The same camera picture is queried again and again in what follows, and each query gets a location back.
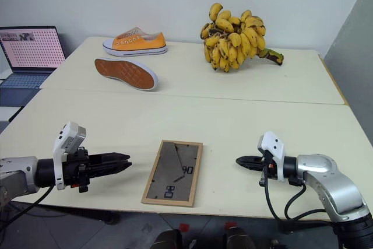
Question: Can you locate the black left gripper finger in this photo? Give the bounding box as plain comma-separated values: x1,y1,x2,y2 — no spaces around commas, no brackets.
87,161,133,178
87,152,131,165

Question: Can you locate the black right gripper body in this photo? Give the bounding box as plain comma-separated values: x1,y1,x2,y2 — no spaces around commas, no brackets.
259,150,278,187

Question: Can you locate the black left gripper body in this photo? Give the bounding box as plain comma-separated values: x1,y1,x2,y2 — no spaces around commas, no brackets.
62,146,90,194

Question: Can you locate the open blue laptop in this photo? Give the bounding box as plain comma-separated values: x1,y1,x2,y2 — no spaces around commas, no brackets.
0,25,66,107

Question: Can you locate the wooden framed rectangular clock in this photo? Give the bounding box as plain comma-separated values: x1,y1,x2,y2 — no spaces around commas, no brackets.
140,139,204,208

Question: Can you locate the dark rounded shape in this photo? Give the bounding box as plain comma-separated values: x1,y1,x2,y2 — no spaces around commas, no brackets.
224,226,255,249
156,228,184,249

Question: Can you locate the orange canvas sneaker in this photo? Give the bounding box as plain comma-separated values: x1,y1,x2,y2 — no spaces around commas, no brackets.
102,26,168,58
93,57,159,92

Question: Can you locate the yellow banana bunch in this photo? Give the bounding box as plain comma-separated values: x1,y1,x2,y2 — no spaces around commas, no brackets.
199,2,284,73

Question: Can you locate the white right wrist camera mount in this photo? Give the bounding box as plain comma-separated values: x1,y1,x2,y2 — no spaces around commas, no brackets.
256,131,288,183

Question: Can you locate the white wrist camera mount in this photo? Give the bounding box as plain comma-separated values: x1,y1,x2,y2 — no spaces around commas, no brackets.
52,121,87,191
256,131,288,183

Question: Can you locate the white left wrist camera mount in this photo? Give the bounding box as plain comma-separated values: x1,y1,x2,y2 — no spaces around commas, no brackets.
52,121,87,191

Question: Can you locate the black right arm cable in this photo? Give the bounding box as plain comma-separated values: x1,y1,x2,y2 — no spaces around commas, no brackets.
262,177,333,222

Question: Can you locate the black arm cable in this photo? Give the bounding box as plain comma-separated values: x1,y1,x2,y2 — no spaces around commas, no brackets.
262,177,333,222
0,184,55,230

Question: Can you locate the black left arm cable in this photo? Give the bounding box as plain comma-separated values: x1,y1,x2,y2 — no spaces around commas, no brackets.
0,184,55,230

